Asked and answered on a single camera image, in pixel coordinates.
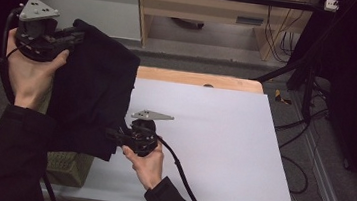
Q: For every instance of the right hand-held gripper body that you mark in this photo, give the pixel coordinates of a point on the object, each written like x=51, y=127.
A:
x=142, y=137

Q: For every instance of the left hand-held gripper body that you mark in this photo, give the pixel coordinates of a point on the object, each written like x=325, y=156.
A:
x=37, y=42

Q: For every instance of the black knit sweater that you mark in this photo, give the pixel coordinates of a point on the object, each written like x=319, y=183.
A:
x=94, y=81

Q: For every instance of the green woven basket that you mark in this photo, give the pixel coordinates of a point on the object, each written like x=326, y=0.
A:
x=68, y=169

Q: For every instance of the person's right hand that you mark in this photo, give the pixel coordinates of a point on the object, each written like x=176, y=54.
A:
x=147, y=171

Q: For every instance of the person's left hand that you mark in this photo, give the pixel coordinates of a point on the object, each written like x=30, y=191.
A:
x=31, y=78

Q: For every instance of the white cabinet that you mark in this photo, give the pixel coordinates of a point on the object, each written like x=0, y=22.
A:
x=109, y=9

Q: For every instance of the light wooden table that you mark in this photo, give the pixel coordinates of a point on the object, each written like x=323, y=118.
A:
x=202, y=79

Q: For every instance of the white foam board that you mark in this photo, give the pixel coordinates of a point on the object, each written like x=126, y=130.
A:
x=228, y=152

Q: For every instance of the yellow and black tape piece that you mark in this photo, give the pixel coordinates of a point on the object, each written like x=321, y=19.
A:
x=281, y=98

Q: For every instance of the wooden shelf frame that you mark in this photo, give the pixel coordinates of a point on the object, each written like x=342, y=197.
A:
x=203, y=7

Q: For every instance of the small white camera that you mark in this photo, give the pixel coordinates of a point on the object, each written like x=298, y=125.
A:
x=331, y=5

